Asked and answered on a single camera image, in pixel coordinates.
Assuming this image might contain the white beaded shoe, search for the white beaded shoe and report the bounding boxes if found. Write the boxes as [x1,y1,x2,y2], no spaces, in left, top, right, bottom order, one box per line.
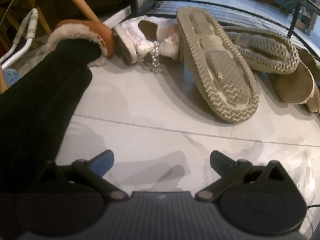
[114,15,180,73]

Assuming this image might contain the white metal tube frame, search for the white metal tube frame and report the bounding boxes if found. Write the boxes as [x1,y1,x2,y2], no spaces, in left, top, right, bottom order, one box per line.
[1,8,39,70]

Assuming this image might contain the brown fur-lined slipper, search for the brown fur-lined slipper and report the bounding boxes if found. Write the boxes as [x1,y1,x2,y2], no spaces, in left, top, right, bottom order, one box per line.
[45,20,116,67]

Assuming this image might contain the beige slipper upturned sole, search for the beige slipper upturned sole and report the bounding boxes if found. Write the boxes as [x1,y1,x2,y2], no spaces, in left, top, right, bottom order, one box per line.
[176,7,259,123]

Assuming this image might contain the beige slipper treaded sole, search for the beige slipper treaded sole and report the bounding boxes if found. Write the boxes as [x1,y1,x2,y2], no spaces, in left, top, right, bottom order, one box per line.
[223,26,299,75]

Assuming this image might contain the beige slide sandal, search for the beige slide sandal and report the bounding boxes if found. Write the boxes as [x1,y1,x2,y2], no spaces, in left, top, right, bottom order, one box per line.
[268,49,319,113]

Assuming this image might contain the wooden stick handle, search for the wooden stick handle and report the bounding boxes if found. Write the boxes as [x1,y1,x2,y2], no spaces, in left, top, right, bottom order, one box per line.
[54,0,102,23]

